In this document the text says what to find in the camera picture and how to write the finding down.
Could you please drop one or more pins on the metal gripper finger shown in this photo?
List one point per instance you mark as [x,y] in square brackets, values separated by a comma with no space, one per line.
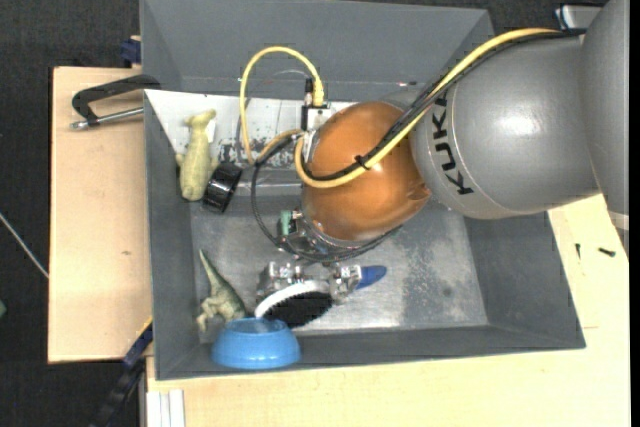
[281,276]
[346,280]

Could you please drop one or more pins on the green toy dinosaur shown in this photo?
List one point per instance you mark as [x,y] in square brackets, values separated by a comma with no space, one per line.
[222,297]

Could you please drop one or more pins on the blue bowl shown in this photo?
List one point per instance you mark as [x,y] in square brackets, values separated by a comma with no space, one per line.
[255,347]

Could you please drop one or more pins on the black cup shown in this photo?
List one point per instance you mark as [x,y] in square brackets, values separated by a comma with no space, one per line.
[222,187]

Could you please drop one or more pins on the grey metal bin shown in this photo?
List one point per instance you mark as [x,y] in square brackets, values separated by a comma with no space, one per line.
[450,275]

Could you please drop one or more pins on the pale yellow toy animal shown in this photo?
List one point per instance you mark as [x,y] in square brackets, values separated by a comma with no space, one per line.
[196,160]

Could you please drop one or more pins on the pale cardboard board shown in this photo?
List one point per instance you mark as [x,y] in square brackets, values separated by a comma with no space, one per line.
[95,225]

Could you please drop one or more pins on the small black screw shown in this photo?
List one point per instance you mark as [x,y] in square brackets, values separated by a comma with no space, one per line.
[608,252]

